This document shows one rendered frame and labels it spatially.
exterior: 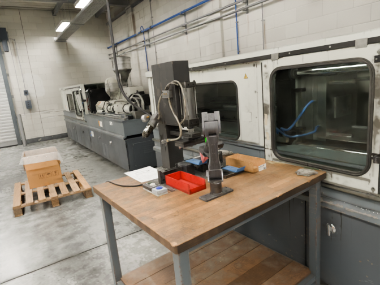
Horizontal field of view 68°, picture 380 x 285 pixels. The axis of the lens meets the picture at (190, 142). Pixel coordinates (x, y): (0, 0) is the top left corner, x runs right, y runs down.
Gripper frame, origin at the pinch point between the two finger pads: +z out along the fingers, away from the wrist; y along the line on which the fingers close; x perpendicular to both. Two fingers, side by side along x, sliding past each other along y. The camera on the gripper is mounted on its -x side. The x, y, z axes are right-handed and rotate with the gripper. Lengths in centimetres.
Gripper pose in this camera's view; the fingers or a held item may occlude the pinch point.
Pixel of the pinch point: (203, 161)
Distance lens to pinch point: 182.2
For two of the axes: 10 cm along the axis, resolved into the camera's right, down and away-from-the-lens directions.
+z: -2.7, 7.8, 5.6
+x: -7.8, 1.6, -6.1
